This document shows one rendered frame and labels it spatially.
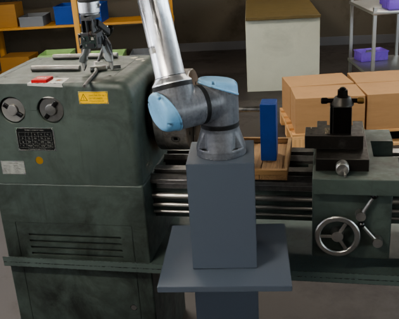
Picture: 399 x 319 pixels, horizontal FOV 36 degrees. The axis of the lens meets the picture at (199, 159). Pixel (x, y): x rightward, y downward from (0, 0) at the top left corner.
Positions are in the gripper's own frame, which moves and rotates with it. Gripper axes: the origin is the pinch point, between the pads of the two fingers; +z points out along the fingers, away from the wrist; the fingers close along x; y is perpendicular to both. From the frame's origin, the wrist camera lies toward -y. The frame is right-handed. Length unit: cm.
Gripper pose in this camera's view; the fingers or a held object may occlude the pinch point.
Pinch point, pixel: (98, 68)
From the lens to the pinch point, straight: 231.9
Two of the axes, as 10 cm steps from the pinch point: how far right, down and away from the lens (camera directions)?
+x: 9.8, 0.1, -2.0
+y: -1.9, 3.6, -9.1
